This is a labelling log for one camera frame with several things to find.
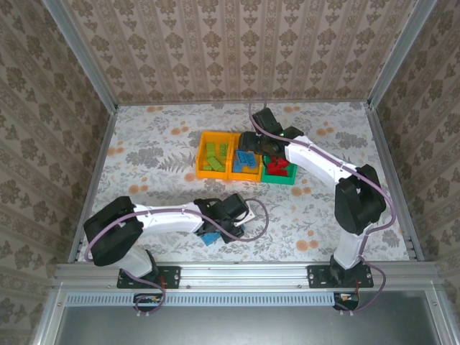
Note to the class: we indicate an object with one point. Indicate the red lego brick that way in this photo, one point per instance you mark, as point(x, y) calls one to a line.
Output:
point(276, 165)
point(275, 173)
point(284, 162)

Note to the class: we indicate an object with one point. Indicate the green lego brick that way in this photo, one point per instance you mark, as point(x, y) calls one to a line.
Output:
point(207, 167)
point(223, 149)
point(216, 163)
point(210, 149)

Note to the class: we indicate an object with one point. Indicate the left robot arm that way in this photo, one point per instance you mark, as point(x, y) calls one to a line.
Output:
point(169, 219)

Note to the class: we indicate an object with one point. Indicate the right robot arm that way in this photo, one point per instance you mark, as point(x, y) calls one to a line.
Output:
point(316, 158)

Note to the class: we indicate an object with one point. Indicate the green plastic bin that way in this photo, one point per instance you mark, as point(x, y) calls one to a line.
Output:
point(278, 179)

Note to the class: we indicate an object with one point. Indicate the orange plastic bin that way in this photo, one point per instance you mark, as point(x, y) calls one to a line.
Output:
point(244, 177)
point(212, 175)

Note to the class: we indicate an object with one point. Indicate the aluminium front beam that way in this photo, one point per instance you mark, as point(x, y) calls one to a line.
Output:
point(244, 275)

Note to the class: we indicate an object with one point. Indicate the black connector board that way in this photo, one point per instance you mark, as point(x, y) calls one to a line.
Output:
point(147, 299)
point(345, 298)

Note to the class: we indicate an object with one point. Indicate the grey metal panel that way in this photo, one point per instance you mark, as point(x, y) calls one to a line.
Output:
point(233, 327)

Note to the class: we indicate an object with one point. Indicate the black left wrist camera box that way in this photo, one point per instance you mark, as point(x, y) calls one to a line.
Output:
point(235, 207)

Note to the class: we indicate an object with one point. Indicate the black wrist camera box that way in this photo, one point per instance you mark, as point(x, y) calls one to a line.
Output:
point(235, 207)
point(267, 120)

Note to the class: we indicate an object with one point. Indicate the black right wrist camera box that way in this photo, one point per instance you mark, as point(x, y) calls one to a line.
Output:
point(267, 120)

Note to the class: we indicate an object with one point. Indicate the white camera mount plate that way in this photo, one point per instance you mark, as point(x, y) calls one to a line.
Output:
point(252, 213)

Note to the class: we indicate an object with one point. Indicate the aluminium back rail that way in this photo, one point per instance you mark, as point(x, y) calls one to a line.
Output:
point(179, 103)

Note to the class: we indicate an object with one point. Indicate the aluminium side rail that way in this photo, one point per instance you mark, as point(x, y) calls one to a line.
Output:
point(94, 183)
point(384, 151)

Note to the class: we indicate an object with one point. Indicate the aluminium frame post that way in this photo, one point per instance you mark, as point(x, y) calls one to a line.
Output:
point(82, 54)
point(399, 54)

